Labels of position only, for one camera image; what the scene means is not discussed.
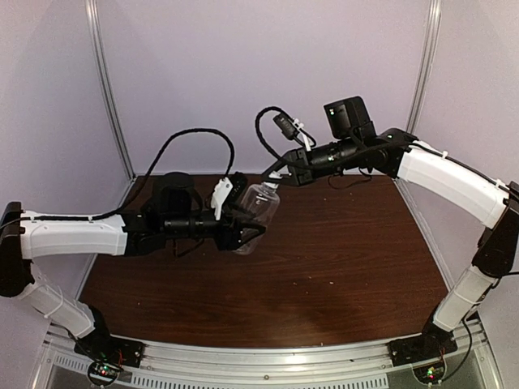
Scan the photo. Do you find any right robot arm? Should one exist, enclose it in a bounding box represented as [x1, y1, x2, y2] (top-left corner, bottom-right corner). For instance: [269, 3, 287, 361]
[255, 96, 518, 358]

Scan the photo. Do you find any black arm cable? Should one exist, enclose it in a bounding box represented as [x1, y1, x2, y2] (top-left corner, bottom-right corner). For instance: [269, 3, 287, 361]
[254, 106, 406, 179]
[0, 128, 236, 228]

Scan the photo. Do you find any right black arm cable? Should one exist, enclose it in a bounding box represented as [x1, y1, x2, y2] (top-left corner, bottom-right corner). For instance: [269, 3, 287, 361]
[254, 106, 406, 179]

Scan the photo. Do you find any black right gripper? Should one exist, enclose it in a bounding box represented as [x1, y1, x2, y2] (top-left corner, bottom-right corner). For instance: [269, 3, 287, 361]
[260, 135, 360, 187]

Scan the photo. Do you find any clear plastic bottle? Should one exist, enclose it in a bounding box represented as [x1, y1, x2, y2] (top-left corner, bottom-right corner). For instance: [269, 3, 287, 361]
[234, 182, 281, 255]

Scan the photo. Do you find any front aluminium rail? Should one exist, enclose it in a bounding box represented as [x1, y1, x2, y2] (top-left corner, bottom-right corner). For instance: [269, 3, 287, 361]
[40, 319, 500, 389]

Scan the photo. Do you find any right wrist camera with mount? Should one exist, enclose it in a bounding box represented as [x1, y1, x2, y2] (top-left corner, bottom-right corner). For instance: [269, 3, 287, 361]
[273, 113, 316, 151]

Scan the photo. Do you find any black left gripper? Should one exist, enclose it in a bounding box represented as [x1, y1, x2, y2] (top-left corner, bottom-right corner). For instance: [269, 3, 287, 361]
[163, 203, 266, 250]

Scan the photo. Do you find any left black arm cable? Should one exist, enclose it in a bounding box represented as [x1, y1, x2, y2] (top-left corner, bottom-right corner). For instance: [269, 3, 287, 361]
[0, 128, 236, 228]

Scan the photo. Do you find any white bottle cap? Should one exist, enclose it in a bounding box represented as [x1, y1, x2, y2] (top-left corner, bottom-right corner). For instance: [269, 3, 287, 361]
[268, 172, 282, 182]

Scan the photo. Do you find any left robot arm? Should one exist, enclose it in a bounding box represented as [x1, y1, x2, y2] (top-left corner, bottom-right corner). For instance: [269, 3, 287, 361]
[1, 172, 266, 360]

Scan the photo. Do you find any aluminium frame post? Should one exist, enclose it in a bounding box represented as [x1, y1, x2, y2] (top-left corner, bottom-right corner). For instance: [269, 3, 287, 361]
[84, 0, 135, 180]
[405, 0, 443, 134]

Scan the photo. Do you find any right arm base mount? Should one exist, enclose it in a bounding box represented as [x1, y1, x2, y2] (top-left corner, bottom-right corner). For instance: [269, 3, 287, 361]
[388, 323, 458, 386]

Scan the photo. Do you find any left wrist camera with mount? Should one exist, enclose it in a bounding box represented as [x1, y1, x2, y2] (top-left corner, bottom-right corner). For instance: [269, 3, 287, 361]
[210, 172, 248, 220]

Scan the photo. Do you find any right aluminium frame post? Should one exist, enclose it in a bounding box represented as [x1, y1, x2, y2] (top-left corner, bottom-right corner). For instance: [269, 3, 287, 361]
[405, 0, 443, 134]

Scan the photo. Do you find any left aluminium frame post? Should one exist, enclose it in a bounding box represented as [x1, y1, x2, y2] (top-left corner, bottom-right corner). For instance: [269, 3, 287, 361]
[84, 0, 135, 180]

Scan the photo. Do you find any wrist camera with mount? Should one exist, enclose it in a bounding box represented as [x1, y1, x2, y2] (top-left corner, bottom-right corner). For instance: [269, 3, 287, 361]
[210, 172, 248, 220]
[273, 113, 316, 151]

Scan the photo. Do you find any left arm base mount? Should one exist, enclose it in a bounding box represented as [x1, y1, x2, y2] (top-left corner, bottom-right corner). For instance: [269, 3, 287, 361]
[71, 306, 144, 387]

